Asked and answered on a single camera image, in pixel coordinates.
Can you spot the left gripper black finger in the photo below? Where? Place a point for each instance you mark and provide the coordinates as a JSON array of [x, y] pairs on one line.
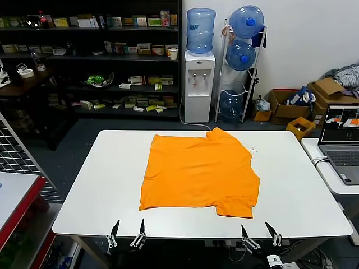
[[141, 232], [113, 234]]

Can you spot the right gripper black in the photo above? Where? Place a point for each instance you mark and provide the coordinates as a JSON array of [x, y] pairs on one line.
[[273, 260]]

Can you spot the orange t-shirt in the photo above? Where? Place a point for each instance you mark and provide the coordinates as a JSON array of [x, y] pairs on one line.
[[196, 173]]

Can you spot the pile of grey clothes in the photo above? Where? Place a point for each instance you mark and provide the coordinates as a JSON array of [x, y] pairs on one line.
[[347, 74]]

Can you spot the small white side table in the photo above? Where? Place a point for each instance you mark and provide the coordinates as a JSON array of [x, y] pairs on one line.
[[328, 176]]

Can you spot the red-edged white table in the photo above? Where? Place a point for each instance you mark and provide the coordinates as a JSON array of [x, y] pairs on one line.
[[16, 187]]

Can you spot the yellow plastic bin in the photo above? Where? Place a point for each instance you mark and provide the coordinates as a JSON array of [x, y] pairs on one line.
[[294, 129]]

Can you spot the grey laptop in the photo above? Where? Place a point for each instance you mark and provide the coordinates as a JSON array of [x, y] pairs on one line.
[[342, 157]]

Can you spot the small cardboard box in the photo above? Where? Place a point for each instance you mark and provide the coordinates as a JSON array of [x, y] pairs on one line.
[[262, 115]]

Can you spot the open brown cardboard box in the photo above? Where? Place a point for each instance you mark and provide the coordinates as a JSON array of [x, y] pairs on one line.
[[283, 112]]

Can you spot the yellow green small box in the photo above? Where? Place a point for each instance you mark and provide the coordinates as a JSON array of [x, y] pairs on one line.
[[151, 108]]

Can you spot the grey plastic bag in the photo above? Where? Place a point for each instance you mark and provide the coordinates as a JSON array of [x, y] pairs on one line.
[[262, 104]]

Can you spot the blue water jug lying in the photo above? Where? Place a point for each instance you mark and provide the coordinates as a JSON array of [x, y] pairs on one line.
[[238, 56], [244, 22], [231, 103]]

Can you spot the white water dispenser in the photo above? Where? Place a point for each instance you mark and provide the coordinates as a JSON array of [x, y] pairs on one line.
[[199, 106]]

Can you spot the small flat white box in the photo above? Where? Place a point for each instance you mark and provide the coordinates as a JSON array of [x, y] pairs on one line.
[[125, 85]]

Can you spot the white red long box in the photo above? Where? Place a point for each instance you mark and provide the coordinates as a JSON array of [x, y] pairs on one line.
[[137, 80]]

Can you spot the green plastic bag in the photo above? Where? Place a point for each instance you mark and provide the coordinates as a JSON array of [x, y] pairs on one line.
[[95, 79]]

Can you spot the cardboard box with flap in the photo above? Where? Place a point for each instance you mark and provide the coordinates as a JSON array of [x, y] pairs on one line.
[[328, 87]]

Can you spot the brown wooden table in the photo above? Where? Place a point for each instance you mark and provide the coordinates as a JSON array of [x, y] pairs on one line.
[[28, 82]]

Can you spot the black shelving unit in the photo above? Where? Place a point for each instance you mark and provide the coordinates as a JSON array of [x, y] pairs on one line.
[[126, 58]]

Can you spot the white paper cup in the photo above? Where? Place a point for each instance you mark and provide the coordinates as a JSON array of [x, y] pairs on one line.
[[173, 54]]

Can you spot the white tape roll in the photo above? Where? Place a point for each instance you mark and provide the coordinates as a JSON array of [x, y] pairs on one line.
[[27, 73]]

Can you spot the orange white box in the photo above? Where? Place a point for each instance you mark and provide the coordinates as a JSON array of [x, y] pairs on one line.
[[144, 49]]

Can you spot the clear plastic bottle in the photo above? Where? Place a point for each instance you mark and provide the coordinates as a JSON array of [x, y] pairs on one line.
[[34, 59]]

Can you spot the pink cloth on rack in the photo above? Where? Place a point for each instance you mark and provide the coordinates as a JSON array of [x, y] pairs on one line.
[[225, 31]]

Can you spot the upright blue water jug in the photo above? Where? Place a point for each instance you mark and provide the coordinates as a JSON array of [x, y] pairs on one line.
[[200, 30]]

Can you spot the white green red box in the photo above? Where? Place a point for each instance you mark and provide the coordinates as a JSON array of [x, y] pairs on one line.
[[139, 21]]

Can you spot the orange yellow box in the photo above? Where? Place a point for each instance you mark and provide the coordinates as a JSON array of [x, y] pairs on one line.
[[174, 20]]

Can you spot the pink flowered box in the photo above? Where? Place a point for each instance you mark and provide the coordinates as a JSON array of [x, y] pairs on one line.
[[165, 18]]

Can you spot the yellow flat box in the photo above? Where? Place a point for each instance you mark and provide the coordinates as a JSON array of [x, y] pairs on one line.
[[61, 22]]

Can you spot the cola bottle red cap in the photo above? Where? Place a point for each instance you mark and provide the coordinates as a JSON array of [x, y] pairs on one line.
[[44, 21]]

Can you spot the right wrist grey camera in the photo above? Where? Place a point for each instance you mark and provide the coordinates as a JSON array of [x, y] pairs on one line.
[[289, 266]]

